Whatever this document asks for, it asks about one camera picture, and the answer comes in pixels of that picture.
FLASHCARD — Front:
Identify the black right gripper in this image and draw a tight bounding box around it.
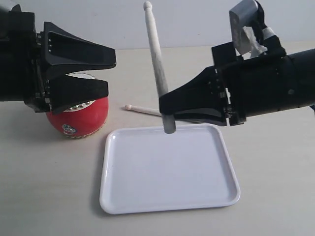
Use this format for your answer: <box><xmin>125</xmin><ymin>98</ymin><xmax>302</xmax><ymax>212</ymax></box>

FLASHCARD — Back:
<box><xmin>159</xmin><ymin>42</ymin><xmax>299</xmax><ymax>126</ymax></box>

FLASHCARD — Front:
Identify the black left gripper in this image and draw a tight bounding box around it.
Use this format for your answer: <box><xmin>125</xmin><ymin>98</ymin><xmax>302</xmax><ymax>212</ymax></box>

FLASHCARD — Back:
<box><xmin>0</xmin><ymin>3</ymin><xmax>116</xmax><ymax>114</ymax></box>

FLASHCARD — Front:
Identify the wooden drumstick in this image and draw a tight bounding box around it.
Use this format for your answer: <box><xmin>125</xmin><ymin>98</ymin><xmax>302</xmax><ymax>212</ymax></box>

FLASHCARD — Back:
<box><xmin>125</xmin><ymin>104</ymin><xmax>161</xmax><ymax>116</ymax></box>
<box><xmin>143</xmin><ymin>1</ymin><xmax>177</xmax><ymax>135</ymax></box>

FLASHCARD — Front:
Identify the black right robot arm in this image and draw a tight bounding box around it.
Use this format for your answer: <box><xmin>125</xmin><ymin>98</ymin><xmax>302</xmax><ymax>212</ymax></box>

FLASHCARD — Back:
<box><xmin>159</xmin><ymin>42</ymin><xmax>315</xmax><ymax>126</ymax></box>

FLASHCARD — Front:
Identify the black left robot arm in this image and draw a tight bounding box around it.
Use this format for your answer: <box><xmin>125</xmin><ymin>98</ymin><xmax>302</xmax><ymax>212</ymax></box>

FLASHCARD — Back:
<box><xmin>0</xmin><ymin>0</ymin><xmax>117</xmax><ymax>114</ymax></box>

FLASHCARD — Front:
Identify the small red drum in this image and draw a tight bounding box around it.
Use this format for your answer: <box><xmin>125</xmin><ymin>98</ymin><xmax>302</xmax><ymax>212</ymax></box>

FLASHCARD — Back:
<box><xmin>46</xmin><ymin>72</ymin><xmax>109</xmax><ymax>138</ymax></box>

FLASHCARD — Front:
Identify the white plastic tray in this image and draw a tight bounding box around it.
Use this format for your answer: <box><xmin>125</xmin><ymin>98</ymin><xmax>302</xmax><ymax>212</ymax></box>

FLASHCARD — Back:
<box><xmin>99</xmin><ymin>124</ymin><xmax>241</xmax><ymax>215</ymax></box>

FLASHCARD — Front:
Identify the black camera cable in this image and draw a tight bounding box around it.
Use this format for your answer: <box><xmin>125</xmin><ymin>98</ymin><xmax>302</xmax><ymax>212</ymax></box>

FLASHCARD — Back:
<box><xmin>252</xmin><ymin>0</ymin><xmax>287</xmax><ymax>59</ymax></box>

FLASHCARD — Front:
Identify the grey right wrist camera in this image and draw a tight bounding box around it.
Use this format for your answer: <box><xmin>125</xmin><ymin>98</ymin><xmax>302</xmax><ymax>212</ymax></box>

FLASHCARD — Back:
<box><xmin>229</xmin><ymin>0</ymin><xmax>267</xmax><ymax>58</ymax></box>

